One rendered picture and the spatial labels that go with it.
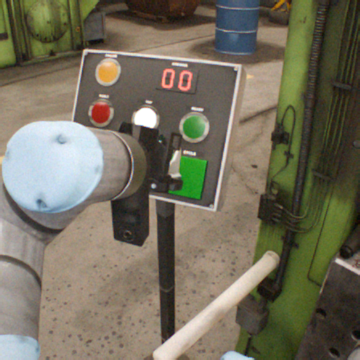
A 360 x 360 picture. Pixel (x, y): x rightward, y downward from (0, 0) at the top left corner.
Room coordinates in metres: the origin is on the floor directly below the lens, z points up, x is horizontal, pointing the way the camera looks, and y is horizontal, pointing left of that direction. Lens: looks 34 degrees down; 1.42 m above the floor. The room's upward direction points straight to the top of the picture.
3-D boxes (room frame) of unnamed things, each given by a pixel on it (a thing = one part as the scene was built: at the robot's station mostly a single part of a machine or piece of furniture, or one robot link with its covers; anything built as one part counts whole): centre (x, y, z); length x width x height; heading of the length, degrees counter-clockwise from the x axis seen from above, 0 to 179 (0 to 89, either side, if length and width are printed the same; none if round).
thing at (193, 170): (0.62, -0.02, 1.01); 0.07 x 0.05 x 0.07; 70
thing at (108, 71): (0.77, 0.14, 1.16); 0.05 x 0.03 x 0.04; 45
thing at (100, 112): (0.73, 0.15, 1.09); 0.05 x 0.03 x 0.04; 45
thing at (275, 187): (0.79, -0.25, 0.80); 0.06 x 0.03 x 0.14; 45
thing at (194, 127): (0.67, -0.04, 1.09); 0.05 x 0.03 x 0.04; 45
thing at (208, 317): (0.62, -0.12, 0.62); 0.44 x 0.05 x 0.05; 135
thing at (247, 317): (0.78, -0.25, 0.36); 0.09 x 0.07 x 0.12; 45
